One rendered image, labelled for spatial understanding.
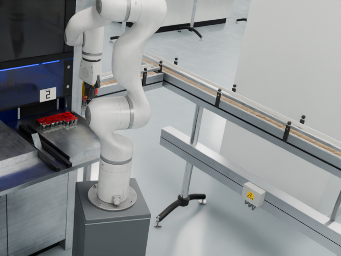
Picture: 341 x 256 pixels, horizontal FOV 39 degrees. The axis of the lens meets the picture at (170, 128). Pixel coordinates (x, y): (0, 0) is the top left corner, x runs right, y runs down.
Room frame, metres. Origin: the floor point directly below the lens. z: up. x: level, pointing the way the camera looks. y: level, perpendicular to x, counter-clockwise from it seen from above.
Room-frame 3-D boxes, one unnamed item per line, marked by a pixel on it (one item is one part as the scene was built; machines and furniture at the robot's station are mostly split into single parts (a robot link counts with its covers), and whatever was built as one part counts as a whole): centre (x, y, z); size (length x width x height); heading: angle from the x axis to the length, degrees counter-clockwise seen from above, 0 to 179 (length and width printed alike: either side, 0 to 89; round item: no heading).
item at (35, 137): (1.76, 0.52, 0.91); 0.14 x 0.03 x 0.06; 48
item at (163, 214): (2.66, -0.16, 0.07); 0.50 x 0.08 x 0.14; 139
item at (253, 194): (2.26, -0.51, 0.50); 0.12 x 0.05 x 0.09; 49
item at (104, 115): (1.53, 0.21, 1.16); 0.19 x 0.12 x 0.24; 119
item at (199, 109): (2.66, -0.16, 0.46); 0.09 x 0.09 x 0.77; 49
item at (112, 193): (1.54, 0.18, 0.95); 0.19 x 0.19 x 0.18
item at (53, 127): (1.99, 0.52, 0.90); 0.18 x 0.02 x 0.05; 139
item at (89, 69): (1.87, 0.36, 1.25); 0.10 x 0.07 x 0.11; 48
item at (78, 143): (1.91, 0.44, 0.90); 0.34 x 0.26 x 0.04; 48
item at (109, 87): (2.56, 0.36, 0.92); 0.69 x 0.15 x 0.16; 139
